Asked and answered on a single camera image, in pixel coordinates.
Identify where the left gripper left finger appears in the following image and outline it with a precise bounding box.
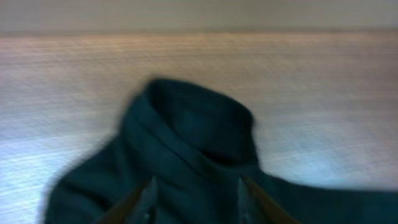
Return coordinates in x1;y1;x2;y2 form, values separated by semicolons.
96;177;157;224

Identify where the black polo shirt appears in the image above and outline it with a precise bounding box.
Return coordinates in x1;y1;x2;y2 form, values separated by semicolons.
44;79;397;224

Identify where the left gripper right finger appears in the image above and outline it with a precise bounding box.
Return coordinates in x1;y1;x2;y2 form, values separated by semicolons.
238;175;299;224

